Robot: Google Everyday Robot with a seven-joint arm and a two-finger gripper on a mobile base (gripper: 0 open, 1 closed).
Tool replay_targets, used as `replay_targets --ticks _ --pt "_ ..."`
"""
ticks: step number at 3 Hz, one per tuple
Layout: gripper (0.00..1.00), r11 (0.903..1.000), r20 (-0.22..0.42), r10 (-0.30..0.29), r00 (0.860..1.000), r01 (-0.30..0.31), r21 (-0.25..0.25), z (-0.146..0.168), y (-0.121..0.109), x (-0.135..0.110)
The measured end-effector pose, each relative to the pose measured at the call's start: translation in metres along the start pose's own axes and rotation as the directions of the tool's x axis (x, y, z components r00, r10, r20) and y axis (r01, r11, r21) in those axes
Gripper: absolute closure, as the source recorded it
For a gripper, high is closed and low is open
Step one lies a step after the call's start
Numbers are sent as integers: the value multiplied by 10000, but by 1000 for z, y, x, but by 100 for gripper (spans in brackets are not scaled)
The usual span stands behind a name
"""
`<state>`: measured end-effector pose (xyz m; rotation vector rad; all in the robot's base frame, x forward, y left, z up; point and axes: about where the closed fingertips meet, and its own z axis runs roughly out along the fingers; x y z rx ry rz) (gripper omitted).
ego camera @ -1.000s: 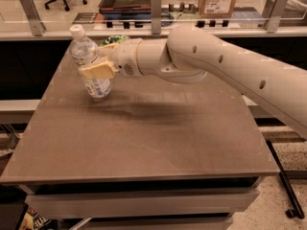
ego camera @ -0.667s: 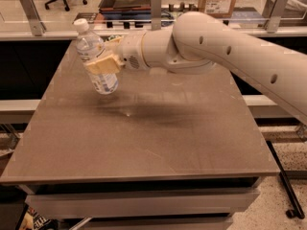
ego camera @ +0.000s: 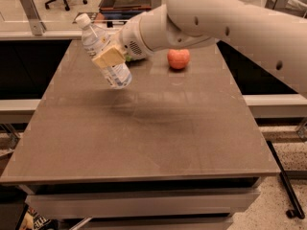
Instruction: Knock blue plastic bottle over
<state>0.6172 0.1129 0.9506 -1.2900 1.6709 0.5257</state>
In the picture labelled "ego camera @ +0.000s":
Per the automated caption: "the green snack bag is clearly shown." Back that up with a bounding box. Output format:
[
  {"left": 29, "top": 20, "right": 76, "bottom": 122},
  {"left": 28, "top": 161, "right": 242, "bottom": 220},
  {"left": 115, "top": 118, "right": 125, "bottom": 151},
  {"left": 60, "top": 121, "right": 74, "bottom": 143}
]
[{"left": 126, "top": 55, "right": 132, "bottom": 62}]

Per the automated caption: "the grey table drawer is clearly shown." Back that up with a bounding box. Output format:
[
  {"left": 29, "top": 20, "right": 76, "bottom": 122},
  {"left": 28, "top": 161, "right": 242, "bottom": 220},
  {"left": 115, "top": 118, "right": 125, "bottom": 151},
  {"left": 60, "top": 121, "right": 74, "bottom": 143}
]
[{"left": 26, "top": 188, "right": 260, "bottom": 219}]

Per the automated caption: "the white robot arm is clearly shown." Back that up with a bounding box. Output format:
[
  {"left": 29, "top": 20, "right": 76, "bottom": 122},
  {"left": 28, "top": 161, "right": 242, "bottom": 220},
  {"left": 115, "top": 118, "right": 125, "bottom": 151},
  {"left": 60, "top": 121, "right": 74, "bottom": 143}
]
[{"left": 93, "top": 0, "right": 307, "bottom": 97}]

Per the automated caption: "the red apple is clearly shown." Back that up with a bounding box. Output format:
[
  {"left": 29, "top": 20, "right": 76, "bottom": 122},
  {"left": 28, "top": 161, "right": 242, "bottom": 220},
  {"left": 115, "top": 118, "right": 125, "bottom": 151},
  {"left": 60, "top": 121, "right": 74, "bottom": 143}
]
[{"left": 167, "top": 49, "right": 190, "bottom": 70}]

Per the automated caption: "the black floor bar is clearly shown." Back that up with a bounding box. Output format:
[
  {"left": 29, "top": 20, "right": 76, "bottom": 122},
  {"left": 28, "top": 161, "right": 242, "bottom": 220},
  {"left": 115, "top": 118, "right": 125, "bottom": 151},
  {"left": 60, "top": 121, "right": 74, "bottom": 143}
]
[{"left": 267, "top": 141, "right": 305, "bottom": 219}]

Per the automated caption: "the left metal bracket post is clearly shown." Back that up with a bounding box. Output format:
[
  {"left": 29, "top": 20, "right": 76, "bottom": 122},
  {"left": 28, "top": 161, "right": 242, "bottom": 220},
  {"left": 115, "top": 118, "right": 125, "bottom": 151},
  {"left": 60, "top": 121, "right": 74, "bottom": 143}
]
[{"left": 19, "top": 0, "right": 46, "bottom": 35}]

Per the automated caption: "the clear plastic water bottle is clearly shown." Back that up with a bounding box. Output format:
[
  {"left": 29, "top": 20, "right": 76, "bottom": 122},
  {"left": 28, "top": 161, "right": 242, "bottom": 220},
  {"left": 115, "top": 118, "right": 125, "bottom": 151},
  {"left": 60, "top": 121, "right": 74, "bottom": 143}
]
[{"left": 75, "top": 13, "right": 132, "bottom": 89}]

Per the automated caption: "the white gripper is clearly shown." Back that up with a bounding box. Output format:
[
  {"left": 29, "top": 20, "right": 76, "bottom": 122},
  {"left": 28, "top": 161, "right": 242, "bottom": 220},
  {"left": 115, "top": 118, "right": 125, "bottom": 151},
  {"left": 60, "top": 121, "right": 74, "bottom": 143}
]
[{"left": 92, "top": 13, "right": 154, "bottom": 68}]

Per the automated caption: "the magazine under table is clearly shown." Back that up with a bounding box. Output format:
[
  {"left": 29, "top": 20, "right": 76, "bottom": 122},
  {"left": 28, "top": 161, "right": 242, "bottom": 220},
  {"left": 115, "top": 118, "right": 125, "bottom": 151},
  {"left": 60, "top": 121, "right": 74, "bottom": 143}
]
[{"left": 15, "top": 205, "right": 59, "bottom": 230}]

